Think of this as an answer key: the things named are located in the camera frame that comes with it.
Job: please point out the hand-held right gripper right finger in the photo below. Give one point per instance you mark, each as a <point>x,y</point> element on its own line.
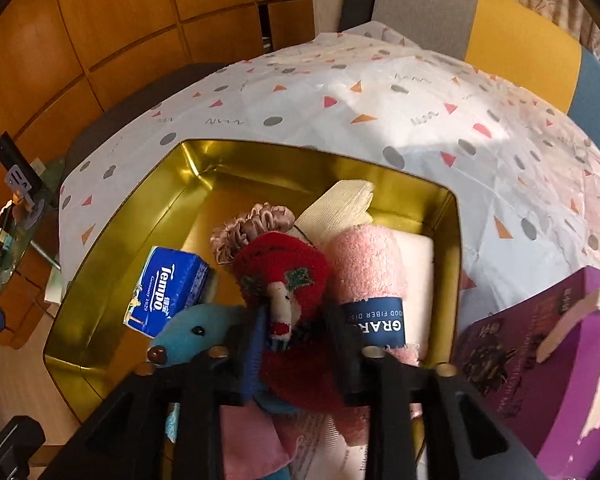
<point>352,360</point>

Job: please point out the pink cloth pouch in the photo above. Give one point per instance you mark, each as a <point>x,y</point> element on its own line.
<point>250,440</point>

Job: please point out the purple cardboard box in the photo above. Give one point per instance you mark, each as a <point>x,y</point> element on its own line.
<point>520,385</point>

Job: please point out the yellow padded panel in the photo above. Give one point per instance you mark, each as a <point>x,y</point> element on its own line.
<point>525,40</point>

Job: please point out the pink towel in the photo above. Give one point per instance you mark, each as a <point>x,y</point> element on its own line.
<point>365,270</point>

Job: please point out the gold tin box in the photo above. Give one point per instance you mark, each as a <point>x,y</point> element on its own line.
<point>130,240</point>

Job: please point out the wooden cabinet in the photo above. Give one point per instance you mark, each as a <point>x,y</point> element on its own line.
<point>105,35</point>

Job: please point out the red knitted sock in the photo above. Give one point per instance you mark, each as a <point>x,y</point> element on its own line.
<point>285,265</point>

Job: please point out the blue tissue pack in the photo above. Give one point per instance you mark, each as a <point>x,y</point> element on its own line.
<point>167,285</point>

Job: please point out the glass side table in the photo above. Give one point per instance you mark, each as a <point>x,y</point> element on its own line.
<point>15,240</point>

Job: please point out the grey padded panel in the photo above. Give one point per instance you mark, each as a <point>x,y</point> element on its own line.
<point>425,5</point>

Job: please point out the patterned light tablecloth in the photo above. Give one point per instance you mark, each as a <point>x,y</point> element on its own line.
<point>380,100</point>

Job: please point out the beige cloth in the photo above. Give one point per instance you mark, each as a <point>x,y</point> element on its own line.
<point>337,205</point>

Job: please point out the black boxy object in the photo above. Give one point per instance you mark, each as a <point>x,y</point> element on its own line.
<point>10,445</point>

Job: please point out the beige floral curtain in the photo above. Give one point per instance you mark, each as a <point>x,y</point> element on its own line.
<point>555,10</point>

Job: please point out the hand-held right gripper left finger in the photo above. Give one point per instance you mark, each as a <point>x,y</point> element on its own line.
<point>252,360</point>

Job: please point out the black flat device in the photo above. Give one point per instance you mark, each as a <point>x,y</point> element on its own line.
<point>10,155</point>

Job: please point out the white plastic packet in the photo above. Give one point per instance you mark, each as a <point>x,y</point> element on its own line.
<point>325,450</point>

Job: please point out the blue plush toy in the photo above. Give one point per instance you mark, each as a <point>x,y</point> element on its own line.
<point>200,325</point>

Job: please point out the pink satin scrunchie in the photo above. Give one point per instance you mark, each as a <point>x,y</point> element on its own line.
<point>245,227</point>

